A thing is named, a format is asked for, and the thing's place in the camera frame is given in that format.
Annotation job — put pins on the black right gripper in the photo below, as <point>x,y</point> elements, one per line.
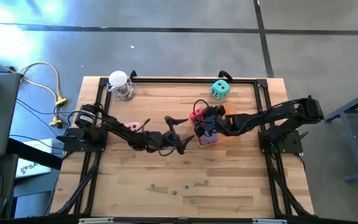
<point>217,126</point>

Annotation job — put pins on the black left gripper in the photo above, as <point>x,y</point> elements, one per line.
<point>158,141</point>

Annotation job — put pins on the large purple foam die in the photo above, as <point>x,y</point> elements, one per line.
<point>210,139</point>

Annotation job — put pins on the large red foam die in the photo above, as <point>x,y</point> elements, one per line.
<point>194,115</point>

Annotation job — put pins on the large teal foam die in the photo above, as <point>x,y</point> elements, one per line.
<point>220,89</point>

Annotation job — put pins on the large pink foam die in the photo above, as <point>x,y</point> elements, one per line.
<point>132,126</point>

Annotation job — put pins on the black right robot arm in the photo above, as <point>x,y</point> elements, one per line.
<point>266,116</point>

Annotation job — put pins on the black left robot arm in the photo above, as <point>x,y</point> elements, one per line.
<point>117,126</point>

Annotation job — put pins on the black curved hook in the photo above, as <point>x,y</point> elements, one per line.
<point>224,72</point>
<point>131,74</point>

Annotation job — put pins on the white mushroom-shaped lamp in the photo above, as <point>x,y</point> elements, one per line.
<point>118,78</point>

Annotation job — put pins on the white printed cardboard box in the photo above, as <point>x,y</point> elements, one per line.
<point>33,168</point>

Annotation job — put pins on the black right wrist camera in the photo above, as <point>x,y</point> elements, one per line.
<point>213,111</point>

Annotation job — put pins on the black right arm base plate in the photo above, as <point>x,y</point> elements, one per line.
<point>286,143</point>

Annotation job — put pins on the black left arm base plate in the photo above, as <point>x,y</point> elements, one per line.
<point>73,141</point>

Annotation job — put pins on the silver metal bracket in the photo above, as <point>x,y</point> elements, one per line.
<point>269,221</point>
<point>95,221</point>

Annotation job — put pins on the blue-grey metal table frame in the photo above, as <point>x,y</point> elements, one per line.
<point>353,143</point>

